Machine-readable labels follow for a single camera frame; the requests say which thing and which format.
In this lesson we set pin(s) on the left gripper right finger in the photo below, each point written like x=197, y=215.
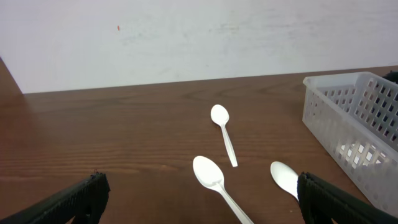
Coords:
x=322, y=202

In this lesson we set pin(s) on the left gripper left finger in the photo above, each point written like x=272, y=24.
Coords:
x=84, y=202

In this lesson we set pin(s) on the clear plastic basket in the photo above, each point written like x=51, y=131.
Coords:
x=354, y=117

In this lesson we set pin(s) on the white plastic spoon middle-left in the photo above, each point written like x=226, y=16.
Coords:
x=211, y=177

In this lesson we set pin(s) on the white plastic spoon middle-right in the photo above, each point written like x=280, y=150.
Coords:
x=285, y=177

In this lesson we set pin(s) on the white plastic spoon far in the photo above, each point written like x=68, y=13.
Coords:
x=220, y=116

